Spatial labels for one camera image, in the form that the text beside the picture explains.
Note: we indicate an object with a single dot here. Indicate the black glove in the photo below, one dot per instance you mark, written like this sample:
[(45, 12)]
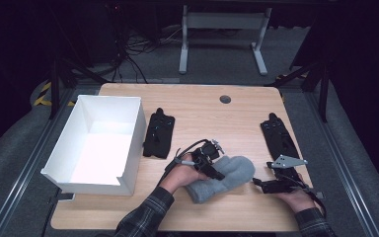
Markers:
[(278, 138), (159, 135)]

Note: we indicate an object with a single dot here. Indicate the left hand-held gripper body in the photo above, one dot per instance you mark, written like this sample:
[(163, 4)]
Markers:
[(207, 153)]

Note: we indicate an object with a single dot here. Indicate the yellow black floor tape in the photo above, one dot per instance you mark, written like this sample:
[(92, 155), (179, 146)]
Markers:
[(42, 98)]

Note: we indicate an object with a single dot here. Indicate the person's right hand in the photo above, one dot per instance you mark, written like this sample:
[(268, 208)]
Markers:
[(297, 199)]

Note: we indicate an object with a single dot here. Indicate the person's left hand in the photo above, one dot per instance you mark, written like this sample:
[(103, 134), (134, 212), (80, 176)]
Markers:
[(182, 176)]

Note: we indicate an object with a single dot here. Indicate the white box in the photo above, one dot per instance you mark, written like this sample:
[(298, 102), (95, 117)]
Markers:
[(102, 154)]

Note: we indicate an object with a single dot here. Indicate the grey sock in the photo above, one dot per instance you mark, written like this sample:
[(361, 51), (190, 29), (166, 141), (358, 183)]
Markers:
[(204, 194)]

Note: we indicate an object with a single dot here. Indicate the aluminium floor rail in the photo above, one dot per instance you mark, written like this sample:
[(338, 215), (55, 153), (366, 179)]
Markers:
[(23, 171), (345, 171)]

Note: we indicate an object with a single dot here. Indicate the black metal stand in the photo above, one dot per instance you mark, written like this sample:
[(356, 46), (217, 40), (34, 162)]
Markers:
[(55, 89), (324, 95)]

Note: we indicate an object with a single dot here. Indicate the grey round table grommet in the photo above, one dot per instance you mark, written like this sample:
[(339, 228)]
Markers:
[(225, 99)]

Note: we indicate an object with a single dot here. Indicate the white metal desk frame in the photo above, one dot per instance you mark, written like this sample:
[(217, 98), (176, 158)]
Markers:
[(223, 20)]

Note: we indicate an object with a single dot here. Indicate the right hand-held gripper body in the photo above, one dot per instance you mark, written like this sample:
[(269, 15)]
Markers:
[(284, 179)]

